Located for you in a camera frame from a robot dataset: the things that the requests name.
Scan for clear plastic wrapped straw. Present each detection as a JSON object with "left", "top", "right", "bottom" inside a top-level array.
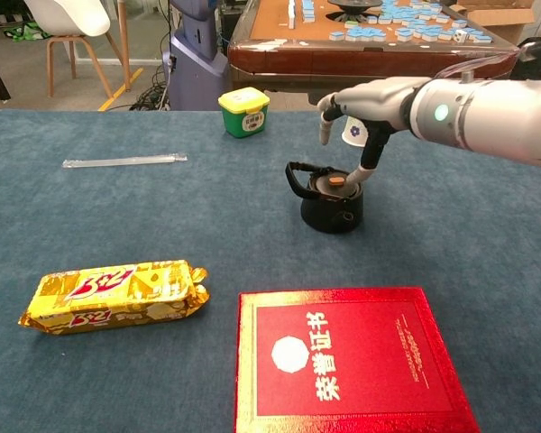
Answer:
[{"left": 61, "top": 152, "right": 188, "bottom": 170}]

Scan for white chair wooden legs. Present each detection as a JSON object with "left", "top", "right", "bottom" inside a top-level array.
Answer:
[{"left": 24, "top": 0, "right": 132, "bottom": 98}]

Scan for black cable bundle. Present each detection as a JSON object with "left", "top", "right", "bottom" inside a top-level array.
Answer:
[{"left": 129, "top": 67, "right": 172, "bottom": 112}]

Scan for white paper cup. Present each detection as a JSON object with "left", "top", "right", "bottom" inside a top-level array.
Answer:
[{"left": 341, "top": 115, "right": 369, "bottom": 149}]

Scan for gold biscuit packet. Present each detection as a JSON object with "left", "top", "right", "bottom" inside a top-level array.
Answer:
[{"left": 17, "top": 259, "right": 211, "bottom": 336}]

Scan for yellow green container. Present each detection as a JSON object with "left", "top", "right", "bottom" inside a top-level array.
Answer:
[{"left": 217, "top": 87, "right": 271, "bottom": 139}]

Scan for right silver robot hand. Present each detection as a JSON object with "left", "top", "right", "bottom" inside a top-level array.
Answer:
[{"left": 316, "top": 76, "right": 432, "bottom": 187}]

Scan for brown mahjong table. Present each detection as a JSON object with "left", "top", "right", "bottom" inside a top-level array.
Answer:
[{"left": 227, "top": 0, "right": 522, "bottom": 107}]

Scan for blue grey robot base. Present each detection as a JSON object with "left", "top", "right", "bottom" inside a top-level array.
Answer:
[{"left": 161, "top": 0, "right": 231, "bottom": 112}]

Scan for red certificate book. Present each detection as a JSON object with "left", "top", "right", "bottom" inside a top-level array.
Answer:
[{"left": 234, "top": 286, "right": 481, "bottom": 433}]

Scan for brown cardboard box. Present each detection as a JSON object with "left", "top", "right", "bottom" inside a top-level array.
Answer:
[{"left": 450, "top": 0, "right": 536, "bottom": 45}]

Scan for blue felt table mat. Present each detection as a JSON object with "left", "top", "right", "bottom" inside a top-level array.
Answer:
[{"left": 0, "top": 109, "right": 541, "bottom": 433}]

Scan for black teapot with handle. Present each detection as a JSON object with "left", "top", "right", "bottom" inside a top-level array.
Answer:
[{"left": 285, "top": 161, "right": 365, "bottom": 235}]

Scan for black teapot lid orange knob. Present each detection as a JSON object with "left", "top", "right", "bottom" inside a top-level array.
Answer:
[{"left": 308, "top": 167, "right": 360, "bottom": 199}]

